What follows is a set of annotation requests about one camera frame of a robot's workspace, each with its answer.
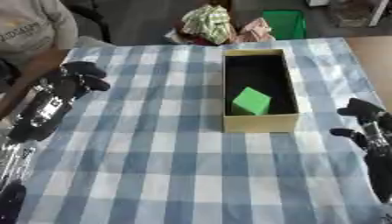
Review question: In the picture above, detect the white post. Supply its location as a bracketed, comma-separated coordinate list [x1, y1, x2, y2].
[366, 0, 392, 28]

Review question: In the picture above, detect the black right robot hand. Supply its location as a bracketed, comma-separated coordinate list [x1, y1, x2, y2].
[327, 97, 392, 205]

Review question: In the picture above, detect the tan cardboard box black inside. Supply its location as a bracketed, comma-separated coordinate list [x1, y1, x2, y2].
[220, 48, 302, 134]

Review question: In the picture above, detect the pink cloth bundle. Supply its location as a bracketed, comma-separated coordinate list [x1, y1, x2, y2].
[234, 17, 277, 44]

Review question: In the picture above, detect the black chair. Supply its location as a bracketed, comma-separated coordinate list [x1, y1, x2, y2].
[61, 0, 116, 44]

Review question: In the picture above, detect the green white checked cloth bundle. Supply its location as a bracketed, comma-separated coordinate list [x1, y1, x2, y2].
[178, 3, 236, 46]

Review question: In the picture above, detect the green block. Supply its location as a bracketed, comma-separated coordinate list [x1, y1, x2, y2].
[229, 86, 275, 116]

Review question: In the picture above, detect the person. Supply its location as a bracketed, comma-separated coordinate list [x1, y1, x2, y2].
[0, 0, 81, 118]

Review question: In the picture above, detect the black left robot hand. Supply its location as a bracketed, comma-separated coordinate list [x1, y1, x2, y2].
[6, 60, 112, 144]

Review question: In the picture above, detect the green bin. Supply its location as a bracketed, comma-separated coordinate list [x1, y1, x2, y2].
[262, 9, 310, 41]

